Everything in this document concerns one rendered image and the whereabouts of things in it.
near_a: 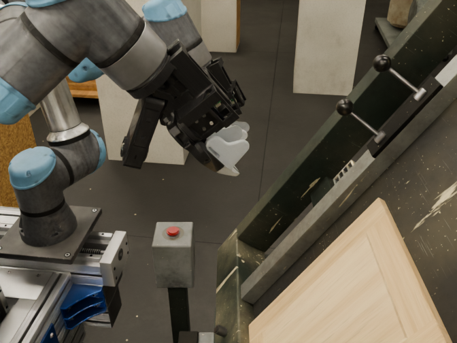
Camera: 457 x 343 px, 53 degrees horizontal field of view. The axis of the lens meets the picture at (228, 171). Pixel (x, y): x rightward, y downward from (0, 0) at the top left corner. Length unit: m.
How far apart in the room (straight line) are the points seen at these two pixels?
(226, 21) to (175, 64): 5.30
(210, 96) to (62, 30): 0.18
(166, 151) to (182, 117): 2.95
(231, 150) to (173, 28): 0.35
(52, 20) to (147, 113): 0.15
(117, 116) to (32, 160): 2.27
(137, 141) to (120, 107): 2.86
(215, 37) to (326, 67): 1.74
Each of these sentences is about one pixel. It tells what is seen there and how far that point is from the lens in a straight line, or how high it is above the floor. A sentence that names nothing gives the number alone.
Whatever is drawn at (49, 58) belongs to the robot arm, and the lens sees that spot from 0.52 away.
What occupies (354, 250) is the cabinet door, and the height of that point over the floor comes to 1.21.
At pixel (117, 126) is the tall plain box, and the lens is 3.54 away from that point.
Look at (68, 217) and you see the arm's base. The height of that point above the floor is 1.09.
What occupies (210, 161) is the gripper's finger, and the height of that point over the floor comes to 1.56.
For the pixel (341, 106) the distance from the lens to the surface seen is 1.05.
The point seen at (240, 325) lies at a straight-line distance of 1.24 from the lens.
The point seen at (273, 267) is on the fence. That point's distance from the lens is 1.22.
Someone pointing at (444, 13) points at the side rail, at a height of 1.60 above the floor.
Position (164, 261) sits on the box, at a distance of 1.46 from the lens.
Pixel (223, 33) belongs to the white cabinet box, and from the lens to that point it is 5.89.
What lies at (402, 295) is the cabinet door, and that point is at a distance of 0.87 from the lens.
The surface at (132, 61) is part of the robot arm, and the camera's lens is 0.53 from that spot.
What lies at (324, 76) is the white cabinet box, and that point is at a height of 0.19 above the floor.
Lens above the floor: 1.87
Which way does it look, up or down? 33 degrees down
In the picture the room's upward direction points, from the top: straight up
